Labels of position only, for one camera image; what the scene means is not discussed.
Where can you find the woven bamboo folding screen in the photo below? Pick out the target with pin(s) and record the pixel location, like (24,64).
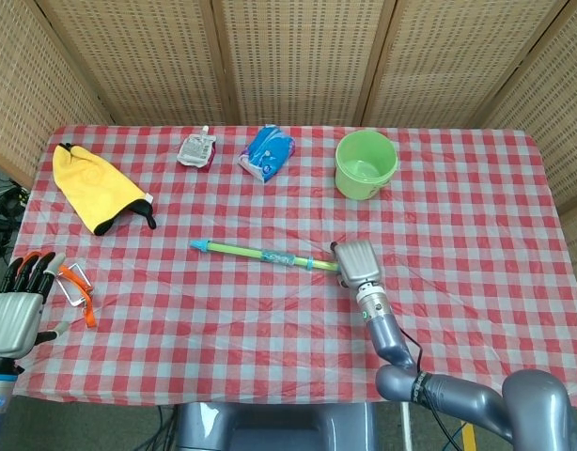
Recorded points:
(298,56)

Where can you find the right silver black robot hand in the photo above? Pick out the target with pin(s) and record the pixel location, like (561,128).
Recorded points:
(359,260)

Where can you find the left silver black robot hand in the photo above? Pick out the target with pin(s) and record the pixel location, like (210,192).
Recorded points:
(11,319)

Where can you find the white red spouted pouch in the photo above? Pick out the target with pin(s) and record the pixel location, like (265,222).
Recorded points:
(197,149)

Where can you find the green and blue water pump toy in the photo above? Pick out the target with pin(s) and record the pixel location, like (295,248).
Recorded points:
(232,249)

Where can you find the yellow cloth with black trim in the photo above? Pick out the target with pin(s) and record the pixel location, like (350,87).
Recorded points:
(96,188)

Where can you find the white table leg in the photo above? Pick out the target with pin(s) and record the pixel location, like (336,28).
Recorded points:
(405,423)

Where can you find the grey robot torso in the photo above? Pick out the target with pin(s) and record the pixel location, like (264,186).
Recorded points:
(279,427)

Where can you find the red white checkered tablecloth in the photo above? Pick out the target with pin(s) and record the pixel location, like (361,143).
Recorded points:
(251,329)

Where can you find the blue tissue pack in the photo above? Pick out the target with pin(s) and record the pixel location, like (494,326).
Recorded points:
(267,152)

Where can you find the green plastic bucket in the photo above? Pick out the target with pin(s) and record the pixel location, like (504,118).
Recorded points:
(363,164)

